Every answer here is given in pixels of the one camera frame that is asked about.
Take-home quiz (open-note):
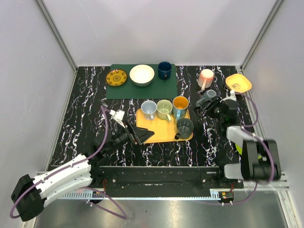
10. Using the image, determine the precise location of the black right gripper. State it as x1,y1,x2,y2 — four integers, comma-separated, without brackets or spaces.
198,95,225,122

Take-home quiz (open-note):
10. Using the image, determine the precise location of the grey mug white inside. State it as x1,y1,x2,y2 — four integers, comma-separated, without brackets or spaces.
195,89,217,107

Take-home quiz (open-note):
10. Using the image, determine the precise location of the pink mug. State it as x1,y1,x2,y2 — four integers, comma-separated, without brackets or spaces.
198,69,214,91

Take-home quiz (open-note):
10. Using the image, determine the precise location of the dark teal mug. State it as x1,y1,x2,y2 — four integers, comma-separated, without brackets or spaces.
175,118,194,140

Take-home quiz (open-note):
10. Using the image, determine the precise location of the orange and blue mug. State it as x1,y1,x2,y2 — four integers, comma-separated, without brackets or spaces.
172,96,189,121

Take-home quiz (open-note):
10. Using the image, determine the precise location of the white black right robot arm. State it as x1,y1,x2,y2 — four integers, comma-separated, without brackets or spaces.
196,96,282,188

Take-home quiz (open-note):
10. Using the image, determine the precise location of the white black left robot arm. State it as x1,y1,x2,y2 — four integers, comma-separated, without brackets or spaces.
9,121,155,222

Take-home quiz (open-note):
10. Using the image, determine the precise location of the light blue mug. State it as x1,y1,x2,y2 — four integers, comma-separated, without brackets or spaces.
141,100,157,121

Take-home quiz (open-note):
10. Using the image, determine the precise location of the light green mug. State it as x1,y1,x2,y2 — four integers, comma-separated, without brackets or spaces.
157,100,173,122

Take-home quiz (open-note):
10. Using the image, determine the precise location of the navy blue mug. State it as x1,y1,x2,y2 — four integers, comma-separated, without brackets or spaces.
158,61,172,80

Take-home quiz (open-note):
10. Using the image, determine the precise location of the yellow serving tray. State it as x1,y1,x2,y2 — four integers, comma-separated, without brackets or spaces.
136,109,193,144

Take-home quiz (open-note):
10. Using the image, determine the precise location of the yellow square dish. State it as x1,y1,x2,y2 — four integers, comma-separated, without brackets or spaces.
225,74,252,93

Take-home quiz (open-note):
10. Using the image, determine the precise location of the lime green plate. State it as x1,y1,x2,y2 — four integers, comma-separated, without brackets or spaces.
235,144,242,155

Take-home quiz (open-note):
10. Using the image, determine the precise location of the dark green placemat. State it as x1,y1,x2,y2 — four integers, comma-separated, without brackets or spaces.
106,64,178,100

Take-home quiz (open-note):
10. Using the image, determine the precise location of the white bowl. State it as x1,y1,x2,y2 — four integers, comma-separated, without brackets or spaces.
129,65,155,87

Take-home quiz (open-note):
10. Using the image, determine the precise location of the yellow patterned plate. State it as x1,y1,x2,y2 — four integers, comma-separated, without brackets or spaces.
105,69,128,87

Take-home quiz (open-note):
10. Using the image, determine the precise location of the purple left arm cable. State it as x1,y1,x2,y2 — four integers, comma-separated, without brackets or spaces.
9,105,129,219

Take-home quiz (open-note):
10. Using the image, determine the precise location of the aluminium frame rail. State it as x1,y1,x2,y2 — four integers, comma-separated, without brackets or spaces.
243,172,289,191

